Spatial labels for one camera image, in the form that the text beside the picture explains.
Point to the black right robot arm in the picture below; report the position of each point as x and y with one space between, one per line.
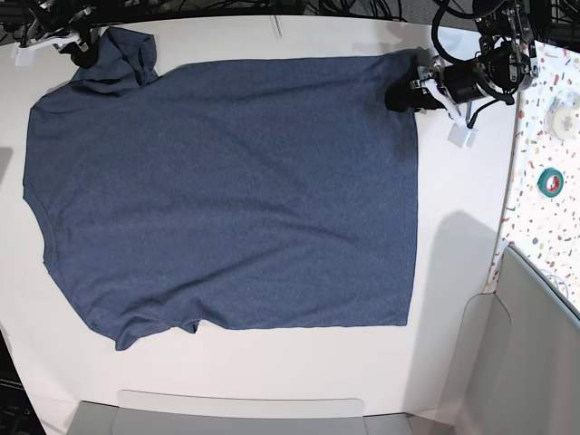
67 26

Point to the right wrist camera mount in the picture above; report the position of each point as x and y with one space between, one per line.
23 56

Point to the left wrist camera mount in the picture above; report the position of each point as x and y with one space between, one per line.
460 133

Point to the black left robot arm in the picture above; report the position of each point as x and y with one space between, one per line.
505 63

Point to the grey bin front edge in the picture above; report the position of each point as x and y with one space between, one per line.
139 412

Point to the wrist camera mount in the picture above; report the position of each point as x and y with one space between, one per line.
460 133
23 56

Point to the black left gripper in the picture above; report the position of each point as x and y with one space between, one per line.
458 81

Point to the clear tape spool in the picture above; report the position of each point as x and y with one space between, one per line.
562 116

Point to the dark blue t-shirt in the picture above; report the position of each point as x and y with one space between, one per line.
251 194

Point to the terrazzo patterned side board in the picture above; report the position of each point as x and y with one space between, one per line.
545 230

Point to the green tape roll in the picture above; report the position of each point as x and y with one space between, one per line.
550 182

